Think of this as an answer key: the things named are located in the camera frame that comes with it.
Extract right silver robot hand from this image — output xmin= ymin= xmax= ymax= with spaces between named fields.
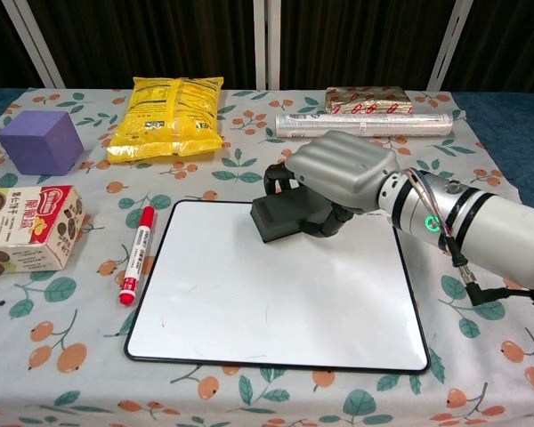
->
xmin=263 ymin=130 xmax=402 ymax=239

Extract dark grey whiteboard eraser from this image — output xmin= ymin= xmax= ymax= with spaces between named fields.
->
xmin=250 ymin=182 xmax=336 ymax=244

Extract black-framed whiteboard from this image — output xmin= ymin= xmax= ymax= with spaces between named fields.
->
xmin=124 ymin=199 xmax=431 ymax=374

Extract red whiteboard marker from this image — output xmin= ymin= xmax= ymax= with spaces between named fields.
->
xmin=117 ymin=205 xmax=157 ymax=308

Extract clear plastic wrap roll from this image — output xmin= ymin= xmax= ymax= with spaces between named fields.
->
xmin=274 ymin=112 xmax=454 ymax=139

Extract gold foil wrapped package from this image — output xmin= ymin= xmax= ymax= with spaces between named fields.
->
xmin=325 ymin=85 xmax=415 ymax=116

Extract yellow snack bag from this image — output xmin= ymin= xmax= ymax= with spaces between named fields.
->
xmin=106 ymin=76 xmax=225 ymax=165

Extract floral fruit print tablecloth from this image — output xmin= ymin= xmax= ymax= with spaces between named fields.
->
xmin=0 ymin=87 xmax=534 ymax=427

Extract dark brown curtain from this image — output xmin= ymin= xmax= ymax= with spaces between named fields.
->
xmin=0 ymin=0 xmax=534 ymax=93

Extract purple foam cube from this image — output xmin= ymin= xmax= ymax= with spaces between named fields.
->
xmin=0 ymin=109 xmax=85 ymax=177

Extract red and white cookie box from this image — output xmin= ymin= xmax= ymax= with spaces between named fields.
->
xmin=0 ymin=184 xmax=87 ymax=276

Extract upright white metal frame post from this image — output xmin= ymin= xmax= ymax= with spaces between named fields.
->
xmin=253 ymin=0 xmax=268 ymax=91
xmin=267 ymin=0 xmax=283 ymax=91

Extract slanted white metal frame bar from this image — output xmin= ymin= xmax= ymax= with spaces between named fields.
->
xmin=1 ymin=0 xmax=66 ymax=89
xmin=427 ymin=0 xmax=473 ymax=93

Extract black arm cable with plug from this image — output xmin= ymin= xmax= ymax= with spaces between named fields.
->
xmin=440 ymin=230 xmax=534 ymax=309

